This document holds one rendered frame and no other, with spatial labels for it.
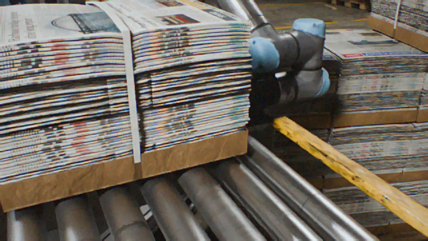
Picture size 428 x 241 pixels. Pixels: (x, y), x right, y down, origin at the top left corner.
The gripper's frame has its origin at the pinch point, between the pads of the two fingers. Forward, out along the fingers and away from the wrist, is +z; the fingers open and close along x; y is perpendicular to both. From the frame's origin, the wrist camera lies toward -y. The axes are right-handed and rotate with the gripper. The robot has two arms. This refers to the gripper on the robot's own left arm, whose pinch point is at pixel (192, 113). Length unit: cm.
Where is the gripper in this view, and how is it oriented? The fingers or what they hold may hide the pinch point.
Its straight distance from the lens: 84.6
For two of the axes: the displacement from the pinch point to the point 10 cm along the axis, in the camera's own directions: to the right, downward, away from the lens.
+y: 0.0, -9.1, -4.2
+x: 4.3, 3.8, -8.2
